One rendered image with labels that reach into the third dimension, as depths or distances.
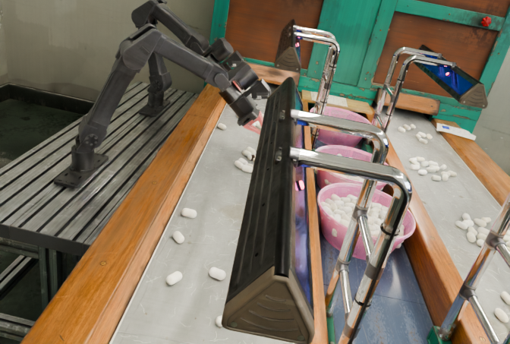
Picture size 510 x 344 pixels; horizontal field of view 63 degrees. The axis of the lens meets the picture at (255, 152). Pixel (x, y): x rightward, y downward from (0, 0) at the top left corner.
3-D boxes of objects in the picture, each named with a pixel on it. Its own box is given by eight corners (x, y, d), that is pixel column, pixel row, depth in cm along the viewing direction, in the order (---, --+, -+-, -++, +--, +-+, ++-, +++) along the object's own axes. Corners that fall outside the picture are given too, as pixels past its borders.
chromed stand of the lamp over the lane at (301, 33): (264, 150, 158) (288, 30, 139) (267, 130, 176) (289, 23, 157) (313, 160, 157) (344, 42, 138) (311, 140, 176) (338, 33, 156)
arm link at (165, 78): (173, 87, 175) (153, 6, 165) (165, 90, 169) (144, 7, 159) (161, 89, 177) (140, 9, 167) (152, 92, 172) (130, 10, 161)
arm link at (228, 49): (237, 51, 162) (218, 25, 160) (228, 54, 154) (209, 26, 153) (216, 67, 167) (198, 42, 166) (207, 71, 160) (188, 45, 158)
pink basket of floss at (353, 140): (336, 155, 165) (342, 134, 161) (292, 128, 183) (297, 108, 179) (377, 146, 181) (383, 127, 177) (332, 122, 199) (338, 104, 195)
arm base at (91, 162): (110, 136, 129) (89, 131, 130) (76, 164, 111) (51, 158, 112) (109, 159, 133) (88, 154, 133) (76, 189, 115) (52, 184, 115)
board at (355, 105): (301, 101, 191) (302, 98, 191) (301, 92, 205) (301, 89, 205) (372, 115, 191) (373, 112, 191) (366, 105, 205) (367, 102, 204)
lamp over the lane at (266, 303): (218, 331, 36) (231, 266, 33) (266, 104, 92) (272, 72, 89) (310, 349, 36) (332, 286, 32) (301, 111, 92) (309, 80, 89)
